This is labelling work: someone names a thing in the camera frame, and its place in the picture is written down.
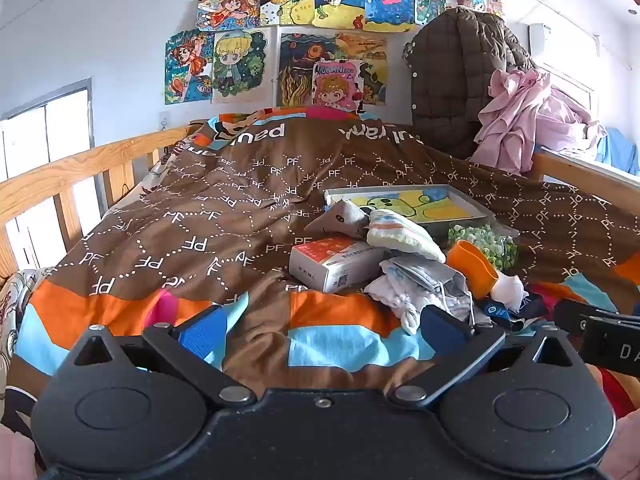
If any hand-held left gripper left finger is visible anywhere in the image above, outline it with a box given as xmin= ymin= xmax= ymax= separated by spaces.
xmin=74 ymin=305 xmax=257 ymax=409

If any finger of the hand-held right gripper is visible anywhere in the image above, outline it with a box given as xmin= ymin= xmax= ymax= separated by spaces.
xmin=552 ymin=299 xmax=623 ymax=336

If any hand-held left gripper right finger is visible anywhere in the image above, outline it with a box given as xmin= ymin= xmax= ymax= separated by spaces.
xmin=389 ymin=304 xmax=577 ymax=409

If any white orange blue striped sock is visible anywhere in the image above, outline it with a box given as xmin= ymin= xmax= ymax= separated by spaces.
xmin=366 ymin=209 xmax=447 ymax=263

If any grey cartoon print tin box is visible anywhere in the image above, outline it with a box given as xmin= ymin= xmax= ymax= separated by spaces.
xmin=322 ymin=183 xmax=496 ymax=241

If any red cloth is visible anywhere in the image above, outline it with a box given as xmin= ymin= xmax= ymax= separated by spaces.
xmin=587 ymin=366 xmax=638 ymax=423

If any dark blue sock with label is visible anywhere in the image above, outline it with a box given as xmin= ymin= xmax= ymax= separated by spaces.
xmin=475 ymin=299 xmax=548 ymax=333

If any bag of green beads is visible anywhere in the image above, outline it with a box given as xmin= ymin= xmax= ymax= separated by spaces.
xmin=446 ymin=221 xmax=520 ymax=272

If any person's right leg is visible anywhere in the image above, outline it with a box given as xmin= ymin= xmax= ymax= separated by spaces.
xmin=609 ymin=409 xmax=640 ymax=480

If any person's leg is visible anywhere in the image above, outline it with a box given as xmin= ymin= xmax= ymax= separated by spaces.
xmin=0 ymin=424 xmax=37 ymax=480
xmin=609 ymin=409 xmax=640 ymax=480

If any brown printed blanket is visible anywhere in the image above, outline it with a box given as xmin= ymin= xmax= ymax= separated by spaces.
xmin=10 ymin=106 xmax=640 ymax=411

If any white and orange carton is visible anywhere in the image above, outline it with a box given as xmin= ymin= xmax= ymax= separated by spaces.
xmin=288 ymin=236 xmax=387 ymax=294

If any grey sock with black dot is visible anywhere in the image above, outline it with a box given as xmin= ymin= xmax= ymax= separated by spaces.
xmin=303 ymin=199 xmax=372 ymax=240

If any light blue cloth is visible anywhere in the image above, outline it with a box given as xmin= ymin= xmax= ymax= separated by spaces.
xmin=595 ymin=127 xmax=640 ymax=177

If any pink cloth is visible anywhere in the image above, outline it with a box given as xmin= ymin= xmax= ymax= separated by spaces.
xmin=470 ymin=67 xmax=608 ymax=176

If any person's left leg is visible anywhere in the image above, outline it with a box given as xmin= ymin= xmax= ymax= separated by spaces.
xmin=0 ymin=424 xmax=37 ymax=480

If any grey framed window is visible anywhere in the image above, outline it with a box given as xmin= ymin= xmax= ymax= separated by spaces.
xmin=0 ymin=77 xmax=94 ymax=277

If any brown quilted jacket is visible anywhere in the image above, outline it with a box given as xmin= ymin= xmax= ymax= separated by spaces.
xmin=403 ymin=8 xmax=537 ymax=161

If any wooden bed frame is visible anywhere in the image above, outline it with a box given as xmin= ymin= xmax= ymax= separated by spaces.
xmin=0 ymin=120 xmax=640 ymax=281

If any group of colourful wall drawings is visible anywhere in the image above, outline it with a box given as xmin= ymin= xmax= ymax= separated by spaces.
xmin=164 ymin=0 xmax=505 ymax=107

